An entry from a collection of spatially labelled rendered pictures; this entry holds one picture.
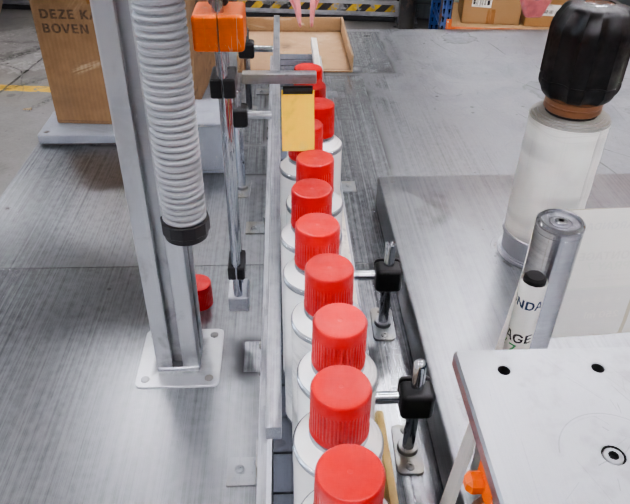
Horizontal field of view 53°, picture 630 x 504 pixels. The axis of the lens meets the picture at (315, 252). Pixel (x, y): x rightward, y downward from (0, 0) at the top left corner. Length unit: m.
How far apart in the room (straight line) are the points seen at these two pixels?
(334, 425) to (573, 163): 0.47
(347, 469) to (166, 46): 0.25
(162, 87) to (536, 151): 0.45
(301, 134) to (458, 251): 0.30
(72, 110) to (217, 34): 0.72
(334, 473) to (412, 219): 0.59
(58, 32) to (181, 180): 0.78
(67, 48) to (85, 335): 0.57
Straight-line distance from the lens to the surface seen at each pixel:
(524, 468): 0.25
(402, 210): 0.87
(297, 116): 0.59
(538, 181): 0.74
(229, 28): 0.54
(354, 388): 0.34
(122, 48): 0.53
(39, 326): 0.81
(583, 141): 0.72
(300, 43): 1.67
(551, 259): 0.54
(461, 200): 0.91
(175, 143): 0.42
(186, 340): 0.68
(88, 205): 1.02
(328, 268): 0.42
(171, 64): 0.40
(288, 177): 0.62
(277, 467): 0.56
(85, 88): 1.21
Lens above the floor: 1.34
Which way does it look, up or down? 36 degrees down
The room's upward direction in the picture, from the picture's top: 1 degrees clockwise
